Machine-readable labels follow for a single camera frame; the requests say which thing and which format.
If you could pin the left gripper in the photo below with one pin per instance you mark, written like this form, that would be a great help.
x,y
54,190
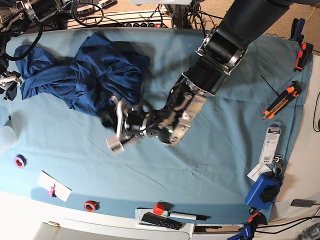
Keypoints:
x,y
136,122

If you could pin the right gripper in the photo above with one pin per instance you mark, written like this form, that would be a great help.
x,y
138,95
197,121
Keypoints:
x,y
10,80

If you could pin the dark blue t-shirt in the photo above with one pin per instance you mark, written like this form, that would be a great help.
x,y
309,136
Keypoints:
x,y
100,70

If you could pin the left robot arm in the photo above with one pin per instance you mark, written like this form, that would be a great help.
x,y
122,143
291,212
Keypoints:
x,y
219,53

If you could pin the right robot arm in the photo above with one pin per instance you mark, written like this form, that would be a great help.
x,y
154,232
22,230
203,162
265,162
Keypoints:
x,y
15,21

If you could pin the purple tape roll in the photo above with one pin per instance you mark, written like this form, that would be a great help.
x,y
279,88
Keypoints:
x,y
20,161

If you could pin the white paper card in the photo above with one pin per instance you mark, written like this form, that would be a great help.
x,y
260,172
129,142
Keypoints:
x,y
46,181

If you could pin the red tape roll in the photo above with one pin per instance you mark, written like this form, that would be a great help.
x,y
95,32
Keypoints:
x,y
91,206

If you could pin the small pink toy figure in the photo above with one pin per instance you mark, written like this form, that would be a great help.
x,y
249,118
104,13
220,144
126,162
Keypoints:
x,y
51,192

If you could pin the red cube block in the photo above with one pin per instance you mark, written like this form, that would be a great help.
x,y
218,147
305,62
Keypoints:
x,y
158,208

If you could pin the black remote control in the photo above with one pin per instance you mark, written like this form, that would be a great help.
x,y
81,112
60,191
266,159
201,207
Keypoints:
x,y
160,221

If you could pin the white power strip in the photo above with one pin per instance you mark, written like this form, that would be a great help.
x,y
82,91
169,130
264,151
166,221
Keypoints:
x,y
148,18

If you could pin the white black marker pen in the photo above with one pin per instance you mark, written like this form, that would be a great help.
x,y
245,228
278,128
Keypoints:
x,y
186,216

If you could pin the light blue table cloth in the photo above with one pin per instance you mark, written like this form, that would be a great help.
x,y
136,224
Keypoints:
x,y
205,174

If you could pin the white label card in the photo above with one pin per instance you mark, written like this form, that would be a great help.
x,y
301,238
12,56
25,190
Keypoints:
x,y
257,171

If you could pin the clear blister retail package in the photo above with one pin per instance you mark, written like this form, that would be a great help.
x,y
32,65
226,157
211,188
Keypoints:
x,y
270,143

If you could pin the black zip tie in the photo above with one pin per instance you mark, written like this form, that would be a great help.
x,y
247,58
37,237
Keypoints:
x,y
269,85

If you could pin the blue box with knob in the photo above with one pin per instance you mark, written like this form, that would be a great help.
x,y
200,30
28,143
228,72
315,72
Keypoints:
x,y
264,191

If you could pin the blue black clamp bottom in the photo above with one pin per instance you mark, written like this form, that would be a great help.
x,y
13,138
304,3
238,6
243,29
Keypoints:
x,y
247,232

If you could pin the blue black clamp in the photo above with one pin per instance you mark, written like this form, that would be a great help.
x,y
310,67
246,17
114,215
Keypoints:
x,y
296,30
247,232

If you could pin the orange black utility knife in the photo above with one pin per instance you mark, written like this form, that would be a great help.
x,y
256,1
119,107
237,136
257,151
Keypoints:
x,y
282,100

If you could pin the black phone device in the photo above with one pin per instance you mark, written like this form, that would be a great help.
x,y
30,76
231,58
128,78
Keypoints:
x,y
303,203

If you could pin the blue black clamp top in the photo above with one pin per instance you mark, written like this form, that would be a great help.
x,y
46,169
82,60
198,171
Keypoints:
x,y
296,30

